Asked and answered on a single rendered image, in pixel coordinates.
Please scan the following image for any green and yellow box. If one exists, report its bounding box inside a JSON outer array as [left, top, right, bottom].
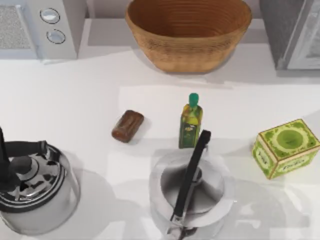
[[251, 118, 320, 180]]

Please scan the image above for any small microwave knob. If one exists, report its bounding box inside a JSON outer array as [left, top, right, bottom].
[[46, 28, 67, 45]]

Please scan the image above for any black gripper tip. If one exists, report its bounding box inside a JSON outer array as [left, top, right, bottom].
[[0, 126, 11, 181]]

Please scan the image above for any brown woven basket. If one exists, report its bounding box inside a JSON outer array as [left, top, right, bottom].
[[124, 0, 253, 74]]

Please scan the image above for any steel kettle with black knob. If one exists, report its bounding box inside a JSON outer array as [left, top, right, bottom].
[[0, 140, 81, 236]]

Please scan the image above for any large microwave knob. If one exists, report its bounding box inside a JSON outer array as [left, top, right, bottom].
[[39, 7, 61, 25]]

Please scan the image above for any brown bread loaf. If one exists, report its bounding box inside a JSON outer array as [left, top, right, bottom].
[[111, 109, 145, 144]]

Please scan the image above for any pale microwave oven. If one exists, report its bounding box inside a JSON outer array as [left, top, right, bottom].
[[0, 0, 88, 61]]

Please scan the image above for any green bottle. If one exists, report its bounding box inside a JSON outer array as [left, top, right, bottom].
[[178, 92, 204, 150]]

